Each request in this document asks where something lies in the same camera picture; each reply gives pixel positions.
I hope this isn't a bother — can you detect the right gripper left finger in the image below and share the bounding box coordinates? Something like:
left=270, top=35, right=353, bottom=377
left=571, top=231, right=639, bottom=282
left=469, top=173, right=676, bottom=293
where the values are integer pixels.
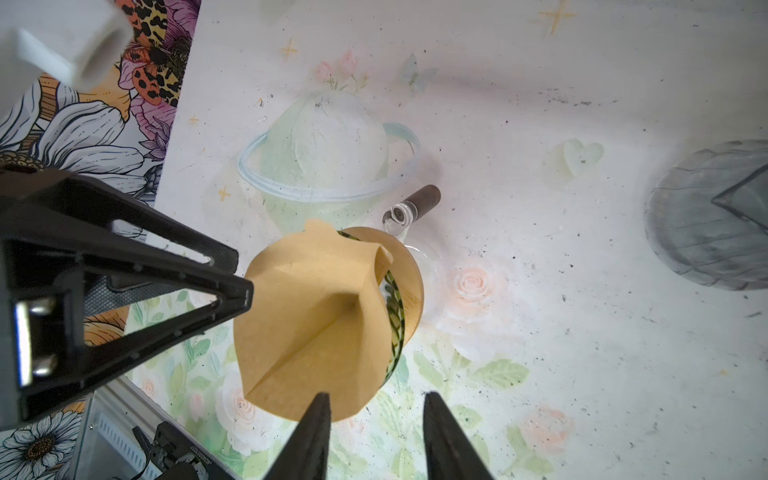
left=264, top=392, right=331, bottom=480

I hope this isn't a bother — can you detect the grey ribbed glass pitcher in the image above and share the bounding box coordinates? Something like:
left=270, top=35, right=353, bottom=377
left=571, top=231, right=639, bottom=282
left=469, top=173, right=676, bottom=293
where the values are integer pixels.
left=645, top=140, right=767, bottom=291

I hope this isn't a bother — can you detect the aluminium front rail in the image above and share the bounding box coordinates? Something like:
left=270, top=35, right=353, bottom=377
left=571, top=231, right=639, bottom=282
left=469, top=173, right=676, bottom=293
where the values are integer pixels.
left=65, top=377, right=166, bottom=479

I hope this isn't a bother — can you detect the clear glass carafe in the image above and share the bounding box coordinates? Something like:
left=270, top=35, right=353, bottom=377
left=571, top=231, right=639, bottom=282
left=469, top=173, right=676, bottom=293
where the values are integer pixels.
left=382, top=185, right=446, bottom=323

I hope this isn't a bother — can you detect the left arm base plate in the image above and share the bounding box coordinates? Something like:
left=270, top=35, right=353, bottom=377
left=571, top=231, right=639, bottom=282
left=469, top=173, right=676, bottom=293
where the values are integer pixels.
left=132, top=421, right=237, bottom=480

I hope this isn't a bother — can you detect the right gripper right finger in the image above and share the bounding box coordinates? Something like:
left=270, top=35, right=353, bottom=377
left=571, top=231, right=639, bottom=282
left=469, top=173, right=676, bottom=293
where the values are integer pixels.
left=423, top=392, right=493, bottom=480

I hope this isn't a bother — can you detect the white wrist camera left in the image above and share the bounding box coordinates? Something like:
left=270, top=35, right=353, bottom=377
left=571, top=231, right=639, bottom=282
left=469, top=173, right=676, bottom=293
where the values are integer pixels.
left=1, top=0, right=133, bottom=113

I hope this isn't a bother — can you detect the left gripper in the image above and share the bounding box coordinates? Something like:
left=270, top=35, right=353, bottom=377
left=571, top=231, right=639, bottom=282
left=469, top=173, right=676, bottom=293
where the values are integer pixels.
left=1, top=167, right=254, bottom=429

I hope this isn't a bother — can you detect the green glass dripper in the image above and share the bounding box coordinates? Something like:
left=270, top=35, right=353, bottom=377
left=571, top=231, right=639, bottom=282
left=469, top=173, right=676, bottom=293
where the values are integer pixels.
left=338, top=227, right=406, bottom=383

